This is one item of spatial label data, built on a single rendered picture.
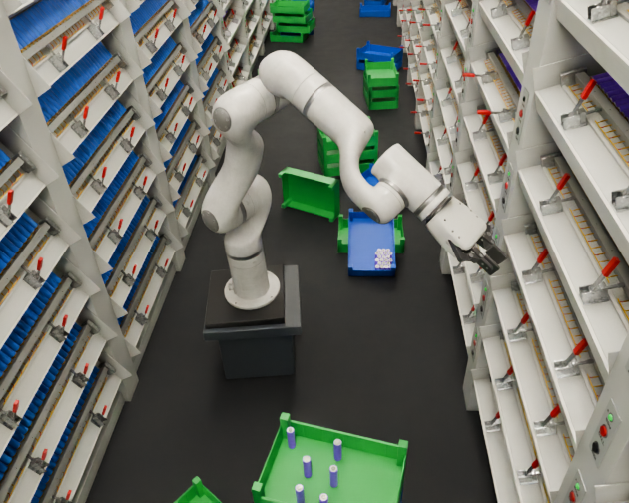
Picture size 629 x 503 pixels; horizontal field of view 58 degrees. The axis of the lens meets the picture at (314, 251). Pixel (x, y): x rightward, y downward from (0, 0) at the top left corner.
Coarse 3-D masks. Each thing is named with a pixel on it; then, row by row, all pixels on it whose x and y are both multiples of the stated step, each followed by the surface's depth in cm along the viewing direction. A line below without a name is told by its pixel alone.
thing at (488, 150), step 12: (468, 108) 195; (480, 108) 193; (468, 120) 194; (480, 120) 191; (468, 132) 188; (480, 132) 181; (492, 132) 183; (480, 144) 179; (492, 144) 176; (480, 156) 174; (492, 156) 172; (504, 156) 156; (480, 168) 170; (492, 168) 167; (504, 168) 165; (492, 180) 161; (492, 192) 158; (492, 204) 156
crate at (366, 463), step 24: (312, 432) 134; (336, 432) 131; (288, 456) 132; (312, 456) 132; (360, 456) 131; (384, 456) 131; (264, 480) 125; (288, 480) 127; (312, 480) 127; (360, 480) 127; (384, 480) 126
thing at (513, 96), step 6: (492, 54) 179; (486, 60) 180; (492, 60) 176; (498, 60) 174; (492, 66) 175; (498, 66) 171; (498, 72) 168; (504, 72) 166; (504, 78) 163; (504, 84) 161; (510, 84) 159; (498, 90) 162; (510, 90) 157; (504, 96) 158; (510, 96) 155; (516, 96) 153; (504, 102) 156; (516, 102) 150; (516, 108) 149
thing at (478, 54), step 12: (468, 48) 182; (480, 48) 182; (492, 48) 182; (480, 60) 184; (480, 72) 177; (480, 84) 171; (492, 84) 168; (492, 96) 162; (492, 108) 157; (492, 120) 159; (504, 132) 145; (504, 144) 144
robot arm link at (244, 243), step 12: (264, 180) 170; (252, 192) 166; (264, 192) 169; (252, 204) 166; (264, 204) 170; (252, 216) 172; (264, 216) 173; (240, 228) 175; (252, 228) 174; (228, 240) 174; (240, 240) 173; (252, 240) 173; (228, 252) 176; (240, 252) 174; (252, 252) 175
